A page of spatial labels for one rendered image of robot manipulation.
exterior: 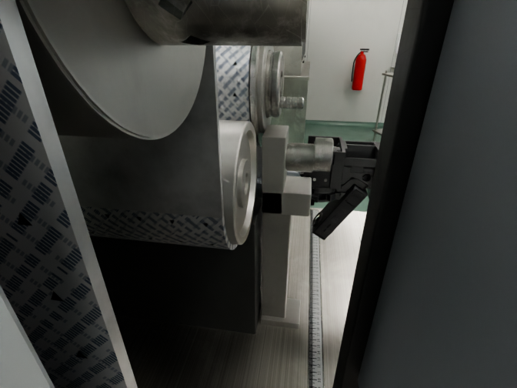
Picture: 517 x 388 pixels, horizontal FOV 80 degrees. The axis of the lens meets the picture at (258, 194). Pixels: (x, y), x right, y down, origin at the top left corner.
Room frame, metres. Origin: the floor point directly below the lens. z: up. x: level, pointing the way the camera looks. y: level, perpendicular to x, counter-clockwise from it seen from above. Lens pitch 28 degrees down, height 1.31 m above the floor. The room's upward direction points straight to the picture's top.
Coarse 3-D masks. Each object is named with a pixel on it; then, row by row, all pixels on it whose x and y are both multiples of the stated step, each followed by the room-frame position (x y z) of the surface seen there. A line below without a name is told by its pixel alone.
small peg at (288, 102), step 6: (282, 96) 0.37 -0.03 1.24; (288, 96) 0.37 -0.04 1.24; (282, 102) 0.37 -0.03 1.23; (288, 102) 0.37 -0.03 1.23; (294, 102) 0.37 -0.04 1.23; (300, 102) 0.36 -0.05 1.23; (282, 108) 0.37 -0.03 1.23; (288, 108) 0.37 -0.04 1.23; (294, 108) 0.37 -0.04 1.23; (300, 108) 0.37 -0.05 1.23
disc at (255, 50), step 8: (256, 48) 0.33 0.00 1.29; (256, 56) 0.33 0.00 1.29; (256, 64) 0.33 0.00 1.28; (256, 72) 0.33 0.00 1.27; (256, 80) 0.33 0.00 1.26; (256, 88) 0.33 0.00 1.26; (256, 96) 0.33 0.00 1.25; (256, 104) 0.33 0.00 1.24; (256, 112) 0.33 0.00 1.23; (256, 120) 0.33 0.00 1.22; (256, 128) 0.33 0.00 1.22; (256, 136) 0.33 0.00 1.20
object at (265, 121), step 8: (264, 48) 0.35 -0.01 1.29; (272, 48) 0.42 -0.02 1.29; (264, 56) 0.34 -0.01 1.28; (264, 64) 0.35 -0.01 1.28; (264, 72) 0.35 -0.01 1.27; (264, 80) 0.35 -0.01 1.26; (264, 88) 0.35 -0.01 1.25; (264, 96) 0.35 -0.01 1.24; (264, 104) 0.35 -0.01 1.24; (264, 112) 0.35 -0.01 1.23; (264, 120) 0.35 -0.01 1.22; (264, 128) 0.35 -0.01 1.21
